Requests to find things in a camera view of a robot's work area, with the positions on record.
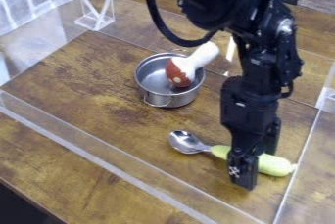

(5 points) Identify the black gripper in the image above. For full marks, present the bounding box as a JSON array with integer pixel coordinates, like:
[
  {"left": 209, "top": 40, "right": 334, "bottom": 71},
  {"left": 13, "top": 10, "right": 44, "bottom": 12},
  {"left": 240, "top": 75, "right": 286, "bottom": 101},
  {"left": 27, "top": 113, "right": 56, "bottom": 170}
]
[{"left": 220, "top": 76, "right": 281, "bottom": 191}]

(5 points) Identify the green handled metal spoon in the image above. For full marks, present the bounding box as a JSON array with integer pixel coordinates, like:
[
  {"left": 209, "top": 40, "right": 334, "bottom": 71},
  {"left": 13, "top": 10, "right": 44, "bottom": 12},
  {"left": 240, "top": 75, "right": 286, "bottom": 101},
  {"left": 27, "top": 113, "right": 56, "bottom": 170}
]
[{"left": 169, "top": 130, "right": 298, "bottom": 177}]

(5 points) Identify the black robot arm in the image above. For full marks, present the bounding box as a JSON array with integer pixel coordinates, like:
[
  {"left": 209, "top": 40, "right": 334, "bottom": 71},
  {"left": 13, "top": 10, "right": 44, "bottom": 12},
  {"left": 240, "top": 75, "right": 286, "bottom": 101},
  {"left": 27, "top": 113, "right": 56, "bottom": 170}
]
[{"left": 145, "top": 0, "right": 304, "bottom": 190}]

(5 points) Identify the clear acrylic right barrier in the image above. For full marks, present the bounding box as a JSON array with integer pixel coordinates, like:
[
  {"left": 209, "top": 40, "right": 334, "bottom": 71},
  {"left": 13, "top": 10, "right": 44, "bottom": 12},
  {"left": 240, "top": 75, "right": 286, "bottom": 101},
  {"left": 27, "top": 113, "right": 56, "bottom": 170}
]
[{"left": 273, "top": 62, "right": 335, "bottom": 224}]

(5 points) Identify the clear acrylic barrier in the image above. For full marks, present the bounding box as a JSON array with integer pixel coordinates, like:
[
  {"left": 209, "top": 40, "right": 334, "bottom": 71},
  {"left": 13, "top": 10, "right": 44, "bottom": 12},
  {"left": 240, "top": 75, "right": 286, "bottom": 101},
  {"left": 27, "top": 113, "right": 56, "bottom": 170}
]
[
  {"left": 0, "top": 90, "right": 265, "bottom": 224},
  {"left": 273, "top": 62, "right": 335, "bottom": 224}
]

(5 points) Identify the small steel pot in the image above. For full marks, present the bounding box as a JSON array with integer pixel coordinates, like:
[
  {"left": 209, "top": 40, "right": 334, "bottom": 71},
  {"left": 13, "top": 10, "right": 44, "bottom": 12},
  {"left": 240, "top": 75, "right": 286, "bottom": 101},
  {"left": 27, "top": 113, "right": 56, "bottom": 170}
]
[{"left": 135, "top": 52, "right": 205, "bottom": 108}]

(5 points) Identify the red white toy mushroom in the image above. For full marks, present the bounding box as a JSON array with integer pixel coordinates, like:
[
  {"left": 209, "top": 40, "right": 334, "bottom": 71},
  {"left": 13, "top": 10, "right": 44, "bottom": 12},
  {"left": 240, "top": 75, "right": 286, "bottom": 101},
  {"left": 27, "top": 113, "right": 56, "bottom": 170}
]
[{"left": 165, "top": 41, "right": 220, "bottom": 87}]

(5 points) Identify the clear acrylic front barrier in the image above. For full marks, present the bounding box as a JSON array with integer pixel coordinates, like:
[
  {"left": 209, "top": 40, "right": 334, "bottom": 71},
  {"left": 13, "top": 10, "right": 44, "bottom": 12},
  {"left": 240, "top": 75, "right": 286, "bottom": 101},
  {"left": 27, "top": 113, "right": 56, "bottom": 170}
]
[{"left": 0, "top": 90, "right": 265, "bottom": 224}]

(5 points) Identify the clear acrylic triangle bracket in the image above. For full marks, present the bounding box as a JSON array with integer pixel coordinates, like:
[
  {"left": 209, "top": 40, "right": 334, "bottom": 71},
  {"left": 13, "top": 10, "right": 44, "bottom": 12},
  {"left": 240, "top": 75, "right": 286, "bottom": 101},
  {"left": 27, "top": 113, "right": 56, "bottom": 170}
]
[{"left": 75, "top": 0, "right": 115, "bottom": 31}]

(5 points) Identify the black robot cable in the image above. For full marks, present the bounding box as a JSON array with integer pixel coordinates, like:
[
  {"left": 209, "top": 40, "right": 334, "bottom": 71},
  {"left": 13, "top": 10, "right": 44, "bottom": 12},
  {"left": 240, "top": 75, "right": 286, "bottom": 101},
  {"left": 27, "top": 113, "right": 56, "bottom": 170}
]
[{"left": 142, "top": 0, "right": 217, "bottom": 48}]

